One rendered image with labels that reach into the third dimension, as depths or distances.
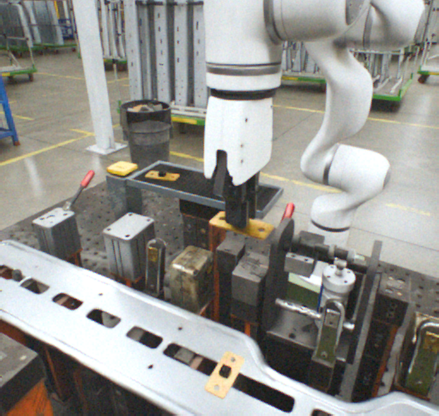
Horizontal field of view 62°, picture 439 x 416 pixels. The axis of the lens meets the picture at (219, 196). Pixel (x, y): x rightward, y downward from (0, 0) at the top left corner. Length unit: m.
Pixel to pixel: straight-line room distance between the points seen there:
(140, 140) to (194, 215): 2.65
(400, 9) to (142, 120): 2.86
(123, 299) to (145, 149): 2.79
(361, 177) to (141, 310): 0.62
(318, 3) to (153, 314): 0.63
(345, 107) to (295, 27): 0.53
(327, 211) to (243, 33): 0.75
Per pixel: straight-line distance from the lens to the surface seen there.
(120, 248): 0.84
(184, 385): 0.67
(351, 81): 0.86
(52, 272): 0.95
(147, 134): 3.47
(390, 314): 0.73
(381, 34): 0.79
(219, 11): 0.39
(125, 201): 1.04
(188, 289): 0.77
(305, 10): 0.36
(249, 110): 0.40
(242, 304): 0.79
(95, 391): 0.91
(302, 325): 0.82
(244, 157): 0.41
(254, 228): 0.49
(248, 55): 0.39
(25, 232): 1.76
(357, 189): 1.00
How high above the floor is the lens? 1.55
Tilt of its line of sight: 28 degrees down
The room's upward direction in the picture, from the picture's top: straight up
